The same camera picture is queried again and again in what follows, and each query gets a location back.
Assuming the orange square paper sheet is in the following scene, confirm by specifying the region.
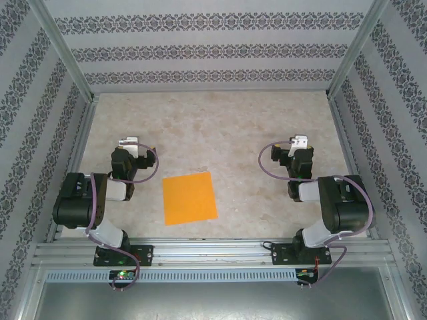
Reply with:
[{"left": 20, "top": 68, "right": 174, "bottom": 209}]
[{"left": 161, "top": 171, "right": 220, "bottom": 227}]

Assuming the grey metal panel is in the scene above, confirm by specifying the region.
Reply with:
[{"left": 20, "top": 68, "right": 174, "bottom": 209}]
[{"left": 33, "top": 281, "right": 396, "bottom": 320}]

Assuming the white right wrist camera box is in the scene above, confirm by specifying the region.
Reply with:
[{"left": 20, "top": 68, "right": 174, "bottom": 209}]
[{"left": 288, "top": 134, "right": 310, "bottom": 157}]

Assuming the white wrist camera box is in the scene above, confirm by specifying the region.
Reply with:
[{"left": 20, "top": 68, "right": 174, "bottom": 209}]
[
  {"left": 117, "top": 135, "right": 140, "bottom": 158},
  {"left": 288, "top": 134, "right": 310, "bottom": 157}
]

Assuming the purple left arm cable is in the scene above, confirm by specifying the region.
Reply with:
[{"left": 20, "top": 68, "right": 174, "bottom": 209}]
[{"left": 85, "top": 142, "right": 159, "bottom": 291}]

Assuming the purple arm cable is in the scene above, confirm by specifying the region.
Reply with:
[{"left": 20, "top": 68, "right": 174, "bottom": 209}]
[
  {"left": 85, "top": 142, "right": 159, "bottom": 291},
  {"left": 259, "top": 141, "right": 375, "bottom": 290}
]

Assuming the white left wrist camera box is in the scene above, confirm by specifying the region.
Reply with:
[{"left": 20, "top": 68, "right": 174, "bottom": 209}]
[{"left": 117, "top": 135, "right": 140, "bottom": 158}]

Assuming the aluminium side rail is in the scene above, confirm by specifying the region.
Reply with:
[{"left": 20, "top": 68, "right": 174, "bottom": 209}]
[
  {"left": 45, "top": 95, "right": 101, "bottom": 243},
  {"left": 328, "top": 95, "right": 380, "bottom": 240}
]

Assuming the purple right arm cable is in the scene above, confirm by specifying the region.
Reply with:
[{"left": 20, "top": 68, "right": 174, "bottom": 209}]
[{"left": 259, "top": 141, "right": 375, "bottom": 290}]

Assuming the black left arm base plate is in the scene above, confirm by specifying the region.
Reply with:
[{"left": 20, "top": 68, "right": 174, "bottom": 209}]
[{"left": 93, "top": 245, "right": 155, "bottom": 267}]

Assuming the aluminium frame post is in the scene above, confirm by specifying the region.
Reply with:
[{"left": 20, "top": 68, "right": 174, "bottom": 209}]
[
  {"left": 28, "top": 0, "right": 97, "bottom": 103},
  {"left": 326, "top": 0, "right": 390, "bottom": 99}
]

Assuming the aluminium mounting rail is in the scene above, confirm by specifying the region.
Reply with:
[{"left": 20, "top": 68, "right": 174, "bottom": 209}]
[{"left": 31, "top": 237, "right": 398, "bottom": 267}]

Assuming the grey slotted cable duct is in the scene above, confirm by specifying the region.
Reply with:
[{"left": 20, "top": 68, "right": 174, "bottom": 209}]
[{"left": 45, "top": 269, "right": 298, "bottom": 283}]

